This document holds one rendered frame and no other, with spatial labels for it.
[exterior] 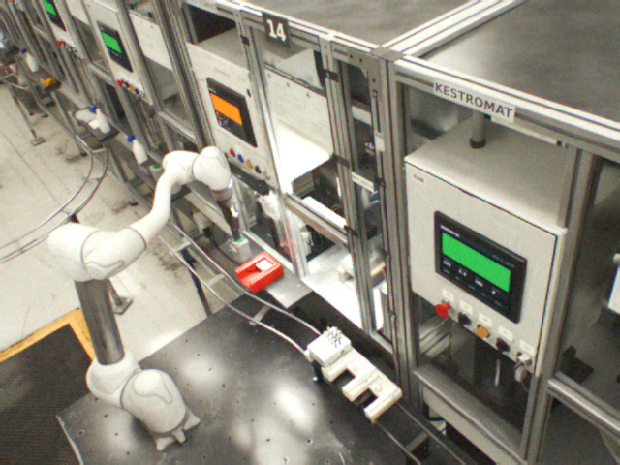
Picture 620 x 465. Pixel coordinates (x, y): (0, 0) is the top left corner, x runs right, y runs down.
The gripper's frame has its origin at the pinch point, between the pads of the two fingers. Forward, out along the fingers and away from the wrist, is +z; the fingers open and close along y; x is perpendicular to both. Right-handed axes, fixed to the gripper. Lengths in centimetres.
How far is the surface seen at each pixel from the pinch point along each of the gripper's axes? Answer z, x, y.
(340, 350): 15, 2, -69
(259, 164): -38.1, -9.6, -18.3
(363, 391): 22, 5, -83
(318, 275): 15.7, -16.8, -32.0
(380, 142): -73, -11, -85
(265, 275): 10.6, 0.9, -20.5
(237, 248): 4.7, 2.6, -3.7
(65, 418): 39, 93, 1
